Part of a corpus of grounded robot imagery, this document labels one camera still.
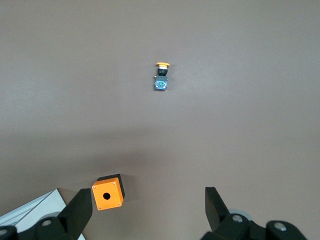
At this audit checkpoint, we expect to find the push button with blue base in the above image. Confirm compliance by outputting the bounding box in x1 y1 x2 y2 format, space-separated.
152 61 172 92

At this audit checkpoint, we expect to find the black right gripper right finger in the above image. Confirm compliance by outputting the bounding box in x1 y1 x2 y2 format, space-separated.
201 186 307 240

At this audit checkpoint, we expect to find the orange box with round hole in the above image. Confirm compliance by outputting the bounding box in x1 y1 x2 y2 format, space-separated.
91 173 126 212

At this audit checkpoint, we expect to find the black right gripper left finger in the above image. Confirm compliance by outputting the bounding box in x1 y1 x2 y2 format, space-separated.
0 188 93 240

